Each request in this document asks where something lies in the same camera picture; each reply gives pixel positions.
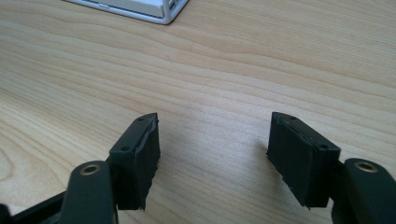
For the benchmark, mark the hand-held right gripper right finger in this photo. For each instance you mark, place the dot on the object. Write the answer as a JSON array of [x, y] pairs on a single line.
[[303, 161]]

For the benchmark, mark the white tray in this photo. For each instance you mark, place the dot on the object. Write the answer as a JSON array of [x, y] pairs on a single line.
[[140, 8]]

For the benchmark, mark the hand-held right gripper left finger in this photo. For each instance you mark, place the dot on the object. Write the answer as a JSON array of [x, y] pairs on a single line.
[[137, 161]]

